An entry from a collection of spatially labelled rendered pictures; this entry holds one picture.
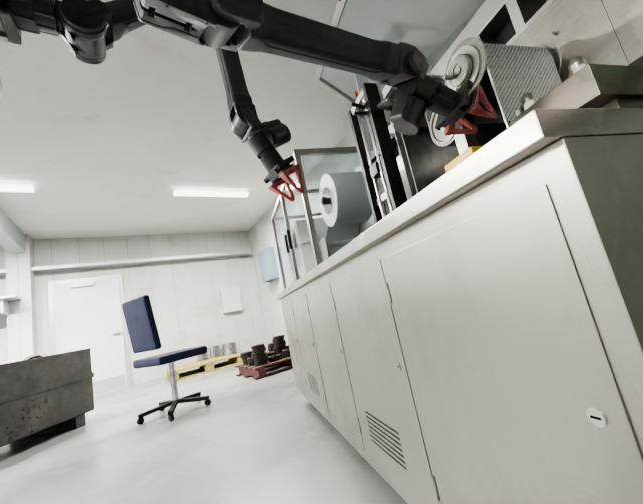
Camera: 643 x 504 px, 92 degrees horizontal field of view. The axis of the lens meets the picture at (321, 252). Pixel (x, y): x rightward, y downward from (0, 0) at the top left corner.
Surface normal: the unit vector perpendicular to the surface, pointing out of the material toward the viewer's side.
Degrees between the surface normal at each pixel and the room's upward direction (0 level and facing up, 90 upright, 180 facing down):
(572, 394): 90
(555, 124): 90
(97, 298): 90
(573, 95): 90
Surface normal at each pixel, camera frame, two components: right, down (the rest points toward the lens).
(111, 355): 0.51, -0.25
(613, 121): 0.26, -0.22
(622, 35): -0.94, 0.15
